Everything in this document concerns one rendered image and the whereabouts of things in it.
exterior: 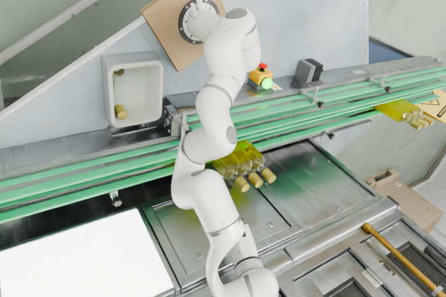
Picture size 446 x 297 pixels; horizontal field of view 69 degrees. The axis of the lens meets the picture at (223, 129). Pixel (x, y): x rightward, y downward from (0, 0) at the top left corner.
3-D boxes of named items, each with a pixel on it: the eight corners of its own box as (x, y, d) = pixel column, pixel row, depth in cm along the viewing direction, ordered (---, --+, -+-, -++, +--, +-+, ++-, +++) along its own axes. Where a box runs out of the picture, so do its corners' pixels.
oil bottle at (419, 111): (381, 101, 185) (427, 128, 167) (385, 93, 182) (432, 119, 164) (387, 100, 188) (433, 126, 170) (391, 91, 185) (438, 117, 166)
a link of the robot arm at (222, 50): (204, 107, 86) (185, 56, 74) (237, 53, 99) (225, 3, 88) (236, 111, 82) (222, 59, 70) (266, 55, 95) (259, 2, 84)
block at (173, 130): (161, 127, 121) (169, 138, 116) (162, 105, 116) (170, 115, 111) (170, 125, 123) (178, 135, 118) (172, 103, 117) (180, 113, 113)
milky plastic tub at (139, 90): (105, 115, 113) (112, 129, 107) (99, 55, 100) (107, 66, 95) (152, 107, 122) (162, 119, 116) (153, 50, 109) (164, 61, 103)
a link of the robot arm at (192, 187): (266, 195, 78) (226, 200, 89) (229, 114, 76) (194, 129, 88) (221, 233, 67) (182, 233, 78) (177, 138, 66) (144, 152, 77)
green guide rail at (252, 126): (180, 136, 119) (190, 149, 114) (181, 134, 119) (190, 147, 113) (435, 78, 205) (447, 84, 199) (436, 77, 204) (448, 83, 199)
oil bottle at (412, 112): (374, 103, 183) (421, 130, 164) (379, 94, 180) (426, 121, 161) (381, 101, 185) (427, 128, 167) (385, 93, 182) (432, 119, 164)
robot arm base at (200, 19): (173, 4, 102) (196, 20, 91) (206, -14, 104) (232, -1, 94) (190, 46, 113) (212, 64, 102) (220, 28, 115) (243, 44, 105)
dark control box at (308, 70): (294, 75, 154) (306, 83, 148) (298, 59, 149) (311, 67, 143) (306, 73, 158) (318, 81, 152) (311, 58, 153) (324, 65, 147)
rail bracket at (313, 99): (297, 93, 142) (318, 109, 133) (300, 78, 138) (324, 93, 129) (303, 92, 144) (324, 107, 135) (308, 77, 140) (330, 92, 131)
